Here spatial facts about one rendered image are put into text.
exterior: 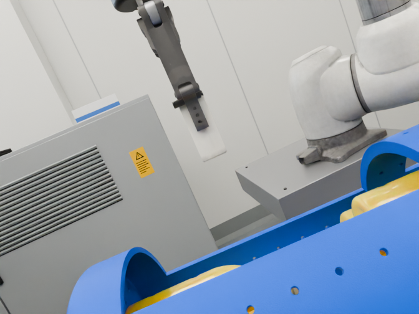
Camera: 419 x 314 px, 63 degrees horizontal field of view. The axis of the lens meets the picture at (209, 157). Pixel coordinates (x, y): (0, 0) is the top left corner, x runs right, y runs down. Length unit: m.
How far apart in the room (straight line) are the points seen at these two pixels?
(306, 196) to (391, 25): 0.41
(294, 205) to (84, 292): 0.55
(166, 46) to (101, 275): 0.26
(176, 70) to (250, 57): 2.85
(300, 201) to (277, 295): 0.52
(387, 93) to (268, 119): 2.40
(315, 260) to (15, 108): 2.67
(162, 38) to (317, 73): 0.59
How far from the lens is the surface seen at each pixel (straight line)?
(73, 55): 3.10
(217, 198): 3.19
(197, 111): 0.37
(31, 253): 1.96
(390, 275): 0.35
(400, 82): 0.87
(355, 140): 0.95
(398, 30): 0.85
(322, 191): 0.86
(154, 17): 0.37
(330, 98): 0.90
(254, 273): 0.34
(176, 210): 1.83
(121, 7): 0.43
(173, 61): 0.36
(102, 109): 1.92
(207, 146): 0.39
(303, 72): 0.91
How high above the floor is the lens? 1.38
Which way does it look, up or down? 11 degrees down
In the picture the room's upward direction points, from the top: 23 degrees counter-clockwise
